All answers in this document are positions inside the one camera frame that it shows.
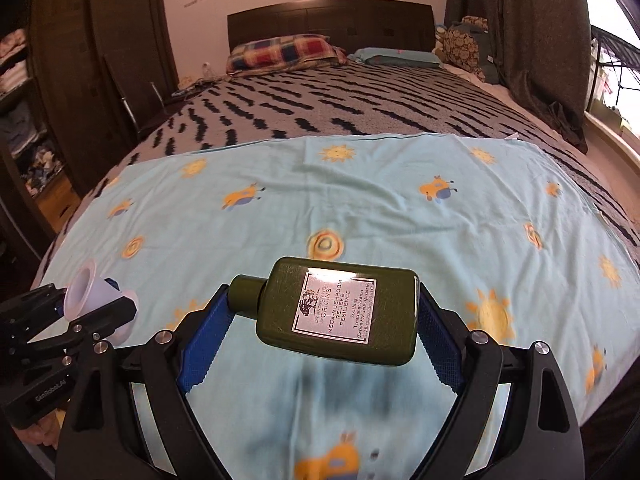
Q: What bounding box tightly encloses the white plastic cup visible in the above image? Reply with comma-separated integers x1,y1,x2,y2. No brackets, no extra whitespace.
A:
63,259,139,326

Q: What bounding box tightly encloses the dark wooden wardrobe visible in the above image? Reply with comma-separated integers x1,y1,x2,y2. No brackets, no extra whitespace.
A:
0,0,181,241

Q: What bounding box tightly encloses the light blue cartoon sheet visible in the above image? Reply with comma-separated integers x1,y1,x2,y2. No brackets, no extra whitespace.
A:
43,134,639,479

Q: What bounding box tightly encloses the dark green bottle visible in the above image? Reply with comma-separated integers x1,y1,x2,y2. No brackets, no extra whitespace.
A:
228,257,420,366

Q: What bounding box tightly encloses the teal pillow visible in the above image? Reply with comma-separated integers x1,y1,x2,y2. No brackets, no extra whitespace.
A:
348,47,442,68

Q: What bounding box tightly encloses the grey black patterned blanket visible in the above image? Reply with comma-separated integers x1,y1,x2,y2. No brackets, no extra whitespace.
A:
89,62,640,246

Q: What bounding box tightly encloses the dark brown curtain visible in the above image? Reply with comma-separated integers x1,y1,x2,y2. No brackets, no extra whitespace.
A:
445,0,591,153

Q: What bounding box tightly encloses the dark wooden headboard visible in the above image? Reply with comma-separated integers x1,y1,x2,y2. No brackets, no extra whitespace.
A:
227,0,436,53

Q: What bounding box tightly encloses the metal window rack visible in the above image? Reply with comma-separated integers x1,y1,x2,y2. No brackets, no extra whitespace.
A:
586,25,639,136

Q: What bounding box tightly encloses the plaid colourful pillow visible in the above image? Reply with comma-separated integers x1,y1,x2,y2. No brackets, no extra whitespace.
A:
227,34,348,77

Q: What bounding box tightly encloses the patterned brown cushion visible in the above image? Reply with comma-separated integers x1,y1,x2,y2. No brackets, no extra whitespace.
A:
434,15,500,84

